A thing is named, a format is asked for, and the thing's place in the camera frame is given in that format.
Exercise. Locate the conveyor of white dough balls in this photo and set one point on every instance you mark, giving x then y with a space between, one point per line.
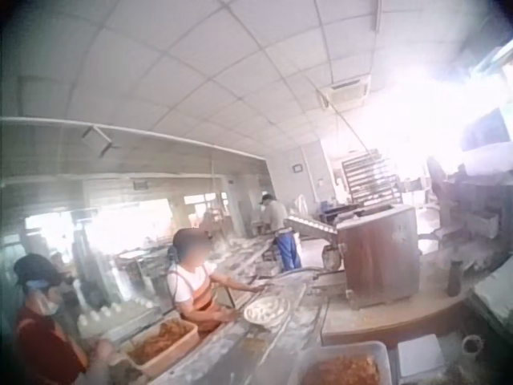
310 225

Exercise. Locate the tall metal tray rack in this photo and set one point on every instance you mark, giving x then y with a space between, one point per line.
368 176

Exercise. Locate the round tray of white buns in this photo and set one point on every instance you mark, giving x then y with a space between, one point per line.
265 309

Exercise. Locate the ceiling air conditioner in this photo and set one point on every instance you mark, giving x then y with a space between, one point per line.
346 91

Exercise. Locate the low metal tray rack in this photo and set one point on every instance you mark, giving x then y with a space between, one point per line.
140 262

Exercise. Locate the white tub of orange filling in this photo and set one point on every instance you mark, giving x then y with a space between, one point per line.
344 367
162 341

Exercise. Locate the group of white dough pieces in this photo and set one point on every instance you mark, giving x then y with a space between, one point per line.
108 313

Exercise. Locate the grey metal machine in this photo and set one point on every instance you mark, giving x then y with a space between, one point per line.
465 204

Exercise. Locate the white square scale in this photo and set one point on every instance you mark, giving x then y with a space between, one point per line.
421 355

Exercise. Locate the small dark cup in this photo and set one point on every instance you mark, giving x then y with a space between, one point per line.
471 345

